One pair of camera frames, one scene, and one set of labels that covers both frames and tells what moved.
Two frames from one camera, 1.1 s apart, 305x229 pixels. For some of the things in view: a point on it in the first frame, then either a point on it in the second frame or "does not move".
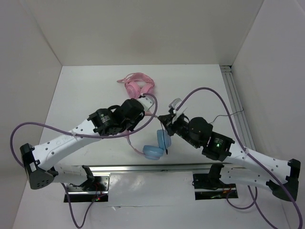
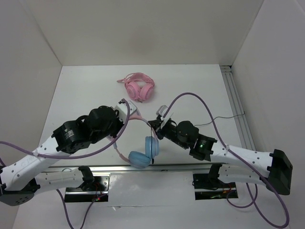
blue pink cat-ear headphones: (155, 152) to (138, 159)
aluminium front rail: (155, 168) does not move
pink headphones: (137, 84) does not move
